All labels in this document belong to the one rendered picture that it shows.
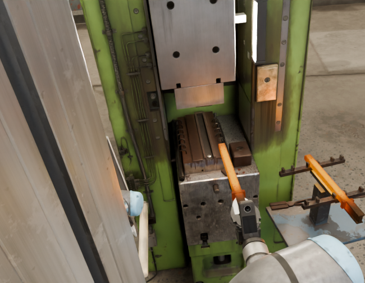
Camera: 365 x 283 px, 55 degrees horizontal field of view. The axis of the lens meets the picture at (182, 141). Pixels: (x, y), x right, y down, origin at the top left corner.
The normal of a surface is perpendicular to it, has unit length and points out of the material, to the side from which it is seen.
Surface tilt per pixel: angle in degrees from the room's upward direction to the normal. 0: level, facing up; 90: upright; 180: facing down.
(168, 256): 90
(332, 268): 33
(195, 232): 90
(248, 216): 58
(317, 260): 13
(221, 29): 90
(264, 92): 90
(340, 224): 0
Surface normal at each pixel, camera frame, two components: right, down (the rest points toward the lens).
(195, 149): -0.10, -0.81
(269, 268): -0.33, -0.78
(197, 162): 0.08, 0.57
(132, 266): 0.93, 0.13
